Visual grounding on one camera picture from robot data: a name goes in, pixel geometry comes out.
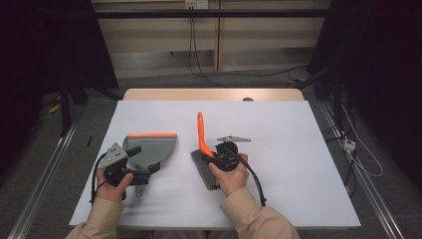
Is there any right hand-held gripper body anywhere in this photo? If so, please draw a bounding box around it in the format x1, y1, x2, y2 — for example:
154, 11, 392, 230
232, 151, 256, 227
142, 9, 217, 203
211, 134, 252, 172

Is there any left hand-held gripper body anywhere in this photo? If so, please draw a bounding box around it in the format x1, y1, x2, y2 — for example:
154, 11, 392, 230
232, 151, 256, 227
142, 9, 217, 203
97, 141, 150, 187

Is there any grey dustpan with orange edge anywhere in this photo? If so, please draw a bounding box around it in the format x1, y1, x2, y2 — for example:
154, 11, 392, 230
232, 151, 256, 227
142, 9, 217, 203
121, 132, 178, 199

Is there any orange-handled grey brush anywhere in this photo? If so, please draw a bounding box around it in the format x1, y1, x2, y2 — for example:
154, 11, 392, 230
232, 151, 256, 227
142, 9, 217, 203
190, 111, 222, 192

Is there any person's right hand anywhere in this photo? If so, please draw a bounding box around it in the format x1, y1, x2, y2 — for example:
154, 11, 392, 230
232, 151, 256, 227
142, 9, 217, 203
208, 153, 250, 198

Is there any person's left hand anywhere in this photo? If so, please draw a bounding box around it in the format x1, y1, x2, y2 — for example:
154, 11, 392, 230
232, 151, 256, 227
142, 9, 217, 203
96, 169, 134, 203

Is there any black metal stand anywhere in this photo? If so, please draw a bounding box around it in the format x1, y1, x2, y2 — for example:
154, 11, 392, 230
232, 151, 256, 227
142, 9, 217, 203
59, 75, 124, 137

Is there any yellow floor tape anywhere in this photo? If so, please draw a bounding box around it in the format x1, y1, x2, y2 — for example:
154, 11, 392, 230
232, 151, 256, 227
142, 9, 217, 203
47, 102, 63, 115

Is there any white power adapter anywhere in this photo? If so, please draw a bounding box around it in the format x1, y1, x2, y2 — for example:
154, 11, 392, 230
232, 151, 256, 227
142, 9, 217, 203
342, 137, 357, 152

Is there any dark curtain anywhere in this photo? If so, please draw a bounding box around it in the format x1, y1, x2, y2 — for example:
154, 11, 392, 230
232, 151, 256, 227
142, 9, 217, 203
306, 0, 422, 191
0, 0, 119, 173

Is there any black horizontal bar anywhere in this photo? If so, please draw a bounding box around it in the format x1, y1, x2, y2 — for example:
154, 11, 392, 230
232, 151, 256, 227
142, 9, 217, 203
94, 9, 333, 20

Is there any left hand-held gripper cable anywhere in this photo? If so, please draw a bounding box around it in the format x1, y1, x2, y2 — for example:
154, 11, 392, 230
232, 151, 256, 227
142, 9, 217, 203
90, 151, 111, 204

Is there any hand-held gripper cable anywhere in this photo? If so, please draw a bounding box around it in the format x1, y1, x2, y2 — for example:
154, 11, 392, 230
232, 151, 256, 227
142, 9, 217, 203
90, 151, 111, 204
228, 147, 269, 208

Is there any right hand-held gripper cable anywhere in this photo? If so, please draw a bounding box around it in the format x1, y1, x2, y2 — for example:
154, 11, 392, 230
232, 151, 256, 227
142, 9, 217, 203
228, 147, 269, 208

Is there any metal floor rail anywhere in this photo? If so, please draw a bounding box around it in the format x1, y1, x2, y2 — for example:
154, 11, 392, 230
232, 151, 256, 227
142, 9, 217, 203
317, 100, 406, 239
7, 121, 82, 239

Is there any black wall cable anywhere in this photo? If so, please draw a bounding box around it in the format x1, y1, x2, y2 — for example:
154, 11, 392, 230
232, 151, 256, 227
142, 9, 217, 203
192, 16, 309, 80
187, 9, 231, 90

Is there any bundle of black cables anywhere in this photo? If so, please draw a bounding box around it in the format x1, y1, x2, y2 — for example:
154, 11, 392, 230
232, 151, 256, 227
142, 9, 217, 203
321, 75, 358, 197

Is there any white cable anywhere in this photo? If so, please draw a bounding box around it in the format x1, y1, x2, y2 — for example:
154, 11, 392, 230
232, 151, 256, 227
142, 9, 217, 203
340, 104, 385, 178

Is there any white wall socket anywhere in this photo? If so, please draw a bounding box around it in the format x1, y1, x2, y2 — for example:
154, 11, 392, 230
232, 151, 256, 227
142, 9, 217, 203
184, 0, 210, 10

